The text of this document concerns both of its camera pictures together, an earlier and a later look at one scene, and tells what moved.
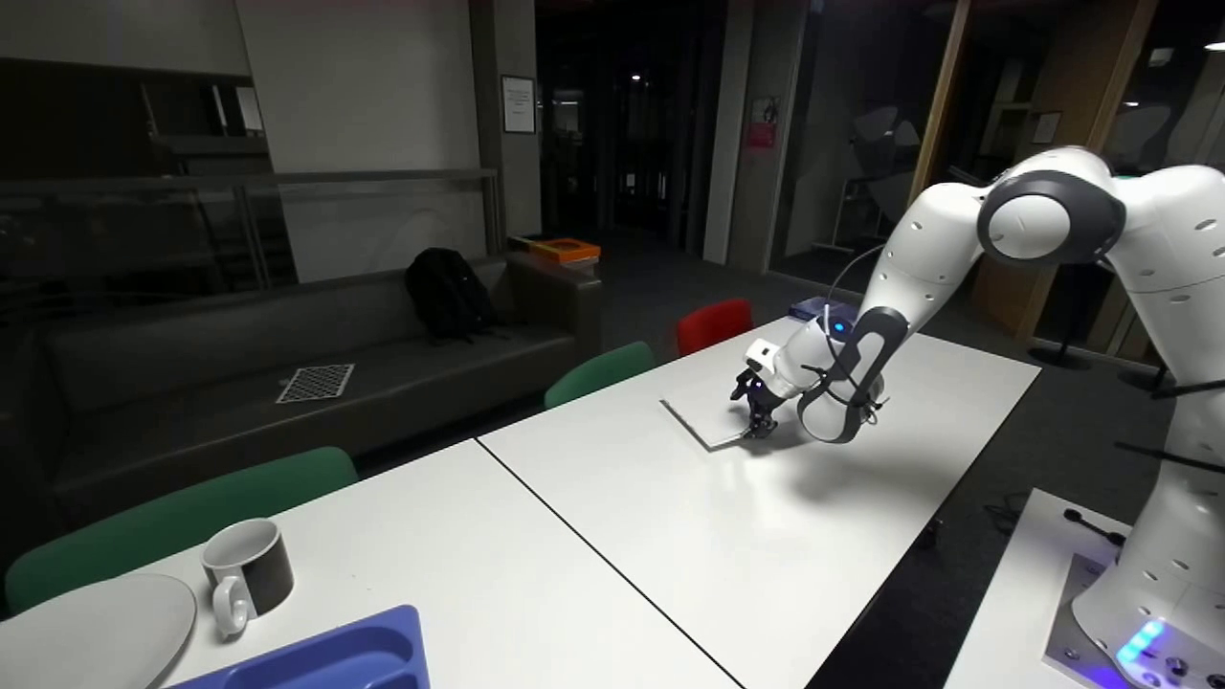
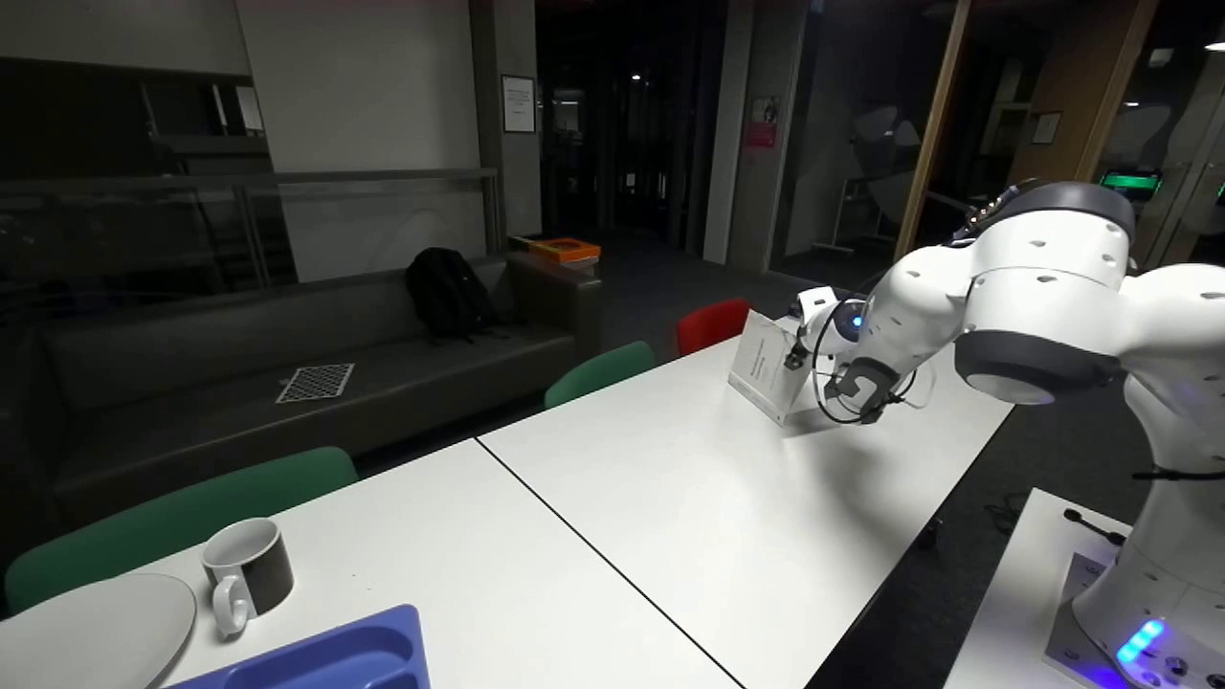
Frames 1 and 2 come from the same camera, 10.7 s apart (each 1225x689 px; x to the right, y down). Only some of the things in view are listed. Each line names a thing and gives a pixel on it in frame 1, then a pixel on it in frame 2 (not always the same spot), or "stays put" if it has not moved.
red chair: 709,322 stays put
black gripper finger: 759,414 → 799,355
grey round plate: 122,636 stays put
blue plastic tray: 368,653 stays put
